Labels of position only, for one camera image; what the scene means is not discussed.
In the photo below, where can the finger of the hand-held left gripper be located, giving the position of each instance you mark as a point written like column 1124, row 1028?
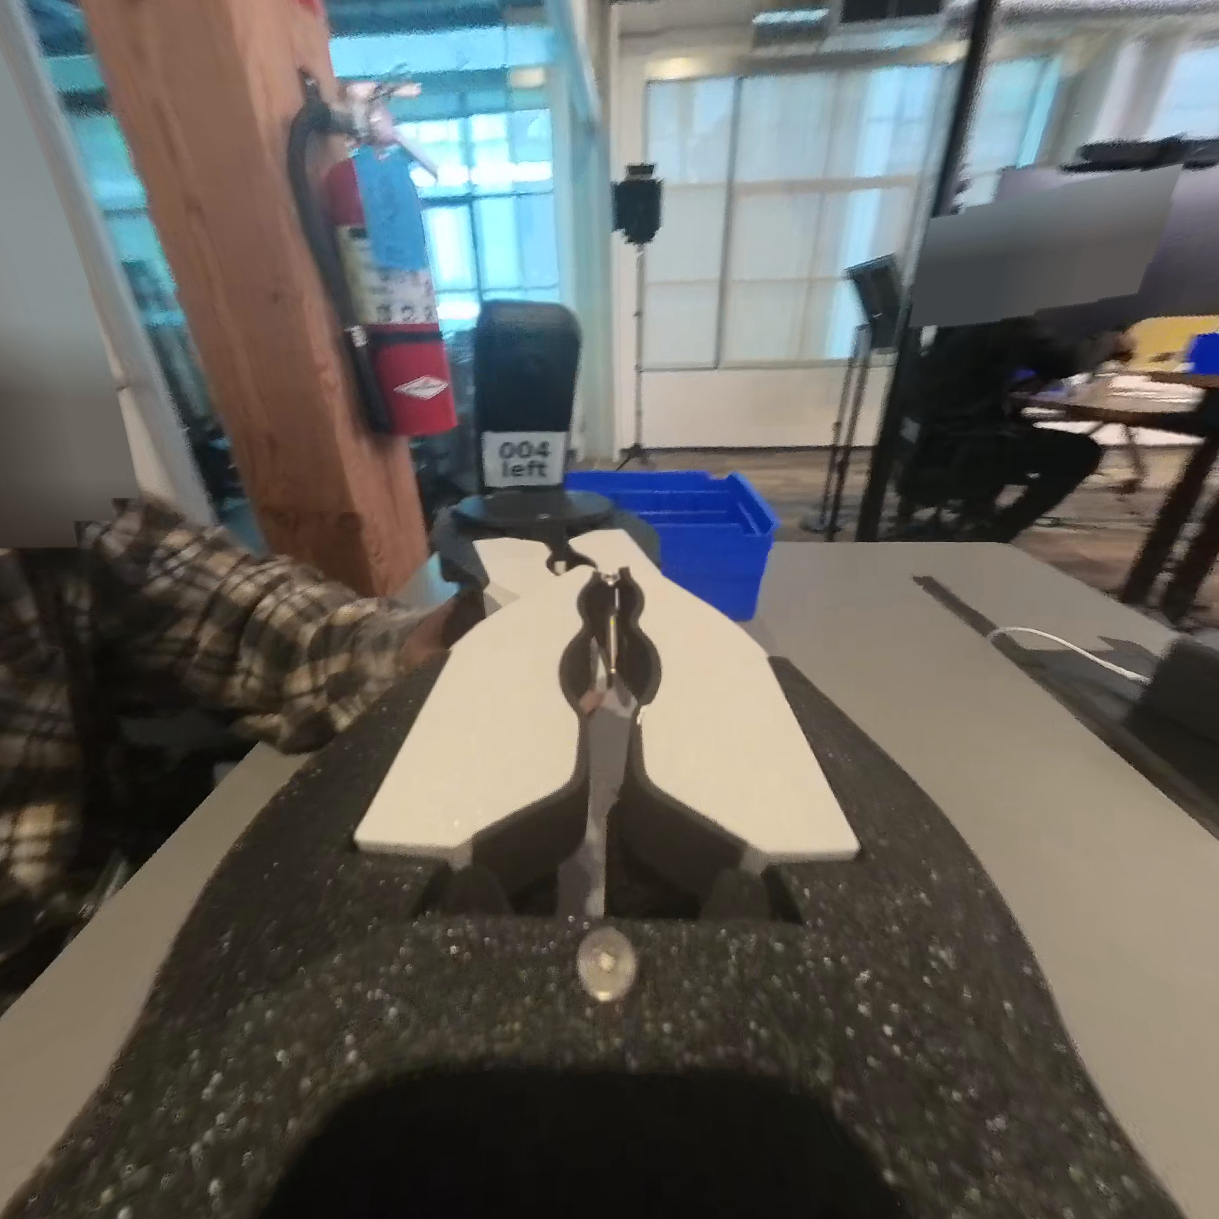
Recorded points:
column 518, row 572
column 625, row 551

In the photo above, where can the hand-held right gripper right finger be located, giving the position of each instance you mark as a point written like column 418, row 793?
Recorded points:
column 733, row 754

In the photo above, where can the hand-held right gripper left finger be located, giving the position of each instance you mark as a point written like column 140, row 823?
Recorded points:
column 476, row 754

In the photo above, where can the silver bolt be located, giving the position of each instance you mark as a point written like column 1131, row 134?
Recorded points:
column 613, row 630

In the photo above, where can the person's left forearm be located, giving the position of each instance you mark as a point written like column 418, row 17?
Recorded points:
column 266, row 630

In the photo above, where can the person's left hand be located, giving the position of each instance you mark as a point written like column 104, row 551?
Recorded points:
column 443, row 630

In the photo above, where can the blue plastic bin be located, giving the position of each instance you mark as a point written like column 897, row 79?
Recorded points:
column 1204, row 355
column 713, row 552

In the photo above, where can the red fire extinguisher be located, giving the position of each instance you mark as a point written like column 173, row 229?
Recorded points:
column 420, row 391

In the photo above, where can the black light panel stand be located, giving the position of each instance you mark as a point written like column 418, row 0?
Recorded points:
column 636, row 206

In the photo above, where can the blue paper tag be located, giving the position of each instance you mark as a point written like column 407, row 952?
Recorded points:
column 391, row 211

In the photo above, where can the black tablet on stand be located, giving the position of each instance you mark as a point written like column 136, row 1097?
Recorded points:
column 875, row 296

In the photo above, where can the black metal pole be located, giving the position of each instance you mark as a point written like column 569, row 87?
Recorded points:
column 961, row 115

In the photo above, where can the dark wooden table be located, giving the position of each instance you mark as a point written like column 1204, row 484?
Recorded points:
column 1124, row 410

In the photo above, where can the yellow chair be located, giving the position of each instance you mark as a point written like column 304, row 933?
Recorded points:
column 1166, row 338

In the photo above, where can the large dark monitor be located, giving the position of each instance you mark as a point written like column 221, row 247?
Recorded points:
column 1200, row 247

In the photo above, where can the black webcam bar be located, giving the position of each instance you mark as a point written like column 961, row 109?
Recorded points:
column 1143, row 152

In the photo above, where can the wooden post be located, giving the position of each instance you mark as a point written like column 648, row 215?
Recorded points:
column 239, row 286

